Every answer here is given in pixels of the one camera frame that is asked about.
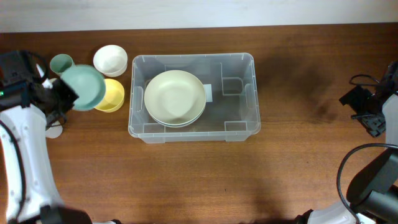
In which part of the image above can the mint green small bowl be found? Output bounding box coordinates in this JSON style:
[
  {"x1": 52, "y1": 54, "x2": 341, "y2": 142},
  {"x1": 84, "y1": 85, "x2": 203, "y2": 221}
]
[{"x1": 60, "y1": 64, "x2": 106, "y2": 111}]

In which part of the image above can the yellow small bowl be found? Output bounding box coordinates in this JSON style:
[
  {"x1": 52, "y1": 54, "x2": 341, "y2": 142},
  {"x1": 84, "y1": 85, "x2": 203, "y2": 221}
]
[{"x1": 95, "y1": 78, "x2": 125, "y2": 113}]

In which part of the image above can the cream plate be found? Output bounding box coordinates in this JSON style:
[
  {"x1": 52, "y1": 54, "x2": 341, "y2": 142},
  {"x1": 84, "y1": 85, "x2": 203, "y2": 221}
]
[{"x1": 149, "y1": 108, "x2": 205, "y2": 128}]

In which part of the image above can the beige plate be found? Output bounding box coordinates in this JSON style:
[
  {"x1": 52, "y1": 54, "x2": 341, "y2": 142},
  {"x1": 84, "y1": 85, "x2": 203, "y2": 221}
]
[{"x1": 144, "y1": 70, "x2": 206, "y2": 124}]

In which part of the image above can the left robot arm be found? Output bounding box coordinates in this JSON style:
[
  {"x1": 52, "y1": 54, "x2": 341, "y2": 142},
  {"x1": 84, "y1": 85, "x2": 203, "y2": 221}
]
[{"x1": 1, "y1": 50, "x2": 106, "y2": 223}]

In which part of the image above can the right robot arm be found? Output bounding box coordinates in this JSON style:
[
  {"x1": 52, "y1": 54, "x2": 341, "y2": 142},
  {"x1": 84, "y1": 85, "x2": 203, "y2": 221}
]
[{"x1": 294, "y1": 62, "x2": 397, "y2": 224}]

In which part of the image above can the cream plastic cup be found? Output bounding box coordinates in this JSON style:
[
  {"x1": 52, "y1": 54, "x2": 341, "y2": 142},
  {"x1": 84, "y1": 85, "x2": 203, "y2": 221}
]
[{"x1": 42, "y1": 78, "x2": 58, "y2": 89}]

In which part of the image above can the grey plastic cup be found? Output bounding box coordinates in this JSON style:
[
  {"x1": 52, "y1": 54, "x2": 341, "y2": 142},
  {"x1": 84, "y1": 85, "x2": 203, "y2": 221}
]
[{"x1": 45, "y1": 121, "x2": 63, "y2": 139}]

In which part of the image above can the green plastic cup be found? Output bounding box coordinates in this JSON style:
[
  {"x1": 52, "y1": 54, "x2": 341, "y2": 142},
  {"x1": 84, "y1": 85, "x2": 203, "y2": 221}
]
[{"x1": 49, "y1": 54, "x2": 75, "y2": 76}]

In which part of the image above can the white small bowl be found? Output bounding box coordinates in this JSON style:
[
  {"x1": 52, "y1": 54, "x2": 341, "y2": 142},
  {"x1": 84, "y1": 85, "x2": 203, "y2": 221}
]
[{"x1": 93, "y1": 45, "x2": 128, "y2": 77}]

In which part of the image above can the clear plastic storage bin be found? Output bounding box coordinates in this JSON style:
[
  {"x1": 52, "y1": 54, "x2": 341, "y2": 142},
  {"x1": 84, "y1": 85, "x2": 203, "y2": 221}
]
[{"x1": 128, "y1": 53, "x2": 261, "y2": 144}]

